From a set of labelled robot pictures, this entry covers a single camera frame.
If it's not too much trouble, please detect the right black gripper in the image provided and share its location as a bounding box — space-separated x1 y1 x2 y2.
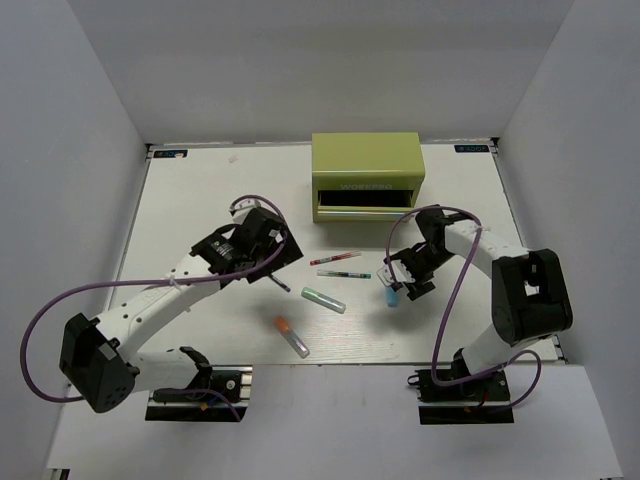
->
384 244 456 301

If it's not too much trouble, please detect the blue highlighter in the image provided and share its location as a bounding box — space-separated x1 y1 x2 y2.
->
385 286 399 308

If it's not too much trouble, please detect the orange cap highlighter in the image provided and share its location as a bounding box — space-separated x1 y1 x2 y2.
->
274 316 310 359

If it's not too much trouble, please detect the green metal drawer toolbox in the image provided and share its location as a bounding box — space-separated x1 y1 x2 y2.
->
311 132 426 223

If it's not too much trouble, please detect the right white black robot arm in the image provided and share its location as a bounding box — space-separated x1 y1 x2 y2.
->
377 205 573 399

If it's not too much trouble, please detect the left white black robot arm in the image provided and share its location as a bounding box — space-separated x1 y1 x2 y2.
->
60 204 303 413

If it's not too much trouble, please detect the blue pen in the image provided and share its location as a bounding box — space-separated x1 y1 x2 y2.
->
269 275 291 293

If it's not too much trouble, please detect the green refill pen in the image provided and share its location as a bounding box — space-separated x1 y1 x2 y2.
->
316 270 372 279

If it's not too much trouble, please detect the red refill pen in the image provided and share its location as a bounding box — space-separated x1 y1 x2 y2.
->
309 251 362 266

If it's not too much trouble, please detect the green cap highlighter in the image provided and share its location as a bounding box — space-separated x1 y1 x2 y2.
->
301 287 346 314

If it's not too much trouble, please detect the left corner label sticker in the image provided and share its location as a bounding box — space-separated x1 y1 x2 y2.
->
152 149 188 159

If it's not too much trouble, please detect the corner label sticker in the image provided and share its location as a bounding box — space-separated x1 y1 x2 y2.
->
152 149 188 159
454 144 490 153

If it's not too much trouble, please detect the right corner label sticker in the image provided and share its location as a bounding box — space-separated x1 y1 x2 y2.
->
454 144 490 153

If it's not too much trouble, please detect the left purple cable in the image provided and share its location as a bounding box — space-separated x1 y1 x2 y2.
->
19 194 290 421

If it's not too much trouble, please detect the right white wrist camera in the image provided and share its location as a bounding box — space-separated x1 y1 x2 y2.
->
376 260 415 291

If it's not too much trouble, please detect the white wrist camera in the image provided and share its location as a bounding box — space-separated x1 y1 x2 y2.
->
376 260 415 291
229 197 260 217

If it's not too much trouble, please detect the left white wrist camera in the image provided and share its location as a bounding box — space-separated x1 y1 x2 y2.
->
229 197 260 217

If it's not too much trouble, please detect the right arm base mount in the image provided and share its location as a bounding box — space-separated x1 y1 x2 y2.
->
407 369 514 426

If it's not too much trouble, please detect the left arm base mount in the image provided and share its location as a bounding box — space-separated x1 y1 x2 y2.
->
145 366 253 423

